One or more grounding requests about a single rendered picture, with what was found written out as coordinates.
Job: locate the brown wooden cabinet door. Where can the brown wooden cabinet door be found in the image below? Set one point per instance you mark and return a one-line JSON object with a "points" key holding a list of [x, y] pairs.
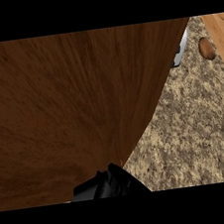
{"points": [[67, 113]]}

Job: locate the clear water bottle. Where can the clear water bottle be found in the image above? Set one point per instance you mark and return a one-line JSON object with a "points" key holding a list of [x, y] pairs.
{"points": [[180, 52]]}

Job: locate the brown potato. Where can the brown potato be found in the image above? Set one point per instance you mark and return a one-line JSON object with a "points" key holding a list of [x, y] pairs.
{"points": [[206, 48]]}

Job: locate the pale wooden cabinet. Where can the pale wooden cabinet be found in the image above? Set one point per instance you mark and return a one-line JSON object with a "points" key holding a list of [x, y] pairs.
{"points": [[221, 36]]}

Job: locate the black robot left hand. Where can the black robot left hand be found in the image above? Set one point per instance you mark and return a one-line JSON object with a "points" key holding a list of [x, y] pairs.
{"points": [[108, 186]]}

